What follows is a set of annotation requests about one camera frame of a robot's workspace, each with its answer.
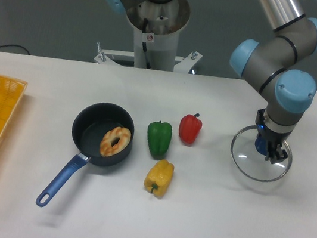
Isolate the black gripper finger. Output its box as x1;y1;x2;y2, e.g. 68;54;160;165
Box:
271;146;288;165
265;142;276;162

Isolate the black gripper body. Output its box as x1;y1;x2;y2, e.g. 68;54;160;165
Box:
254;109;294;151

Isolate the glass pot lid blue knob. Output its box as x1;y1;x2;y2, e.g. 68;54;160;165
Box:
230;125;293;183

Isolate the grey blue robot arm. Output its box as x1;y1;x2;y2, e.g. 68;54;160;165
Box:
106;0;317;163

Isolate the red bell pepper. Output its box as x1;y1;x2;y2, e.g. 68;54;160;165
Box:
178;113;203;145

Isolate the green bell pepper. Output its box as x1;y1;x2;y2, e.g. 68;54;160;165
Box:
147;121;173;158

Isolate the yellow bell pepper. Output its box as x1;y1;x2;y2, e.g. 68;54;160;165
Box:
144;159;175;198

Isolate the braided bread ring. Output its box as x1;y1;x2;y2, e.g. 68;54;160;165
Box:
98;123;133;161

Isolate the dark pot blue handle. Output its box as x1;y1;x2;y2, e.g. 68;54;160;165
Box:
36;103;135;207

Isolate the black cable on floor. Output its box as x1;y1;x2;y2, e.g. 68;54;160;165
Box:
0;42;32;55

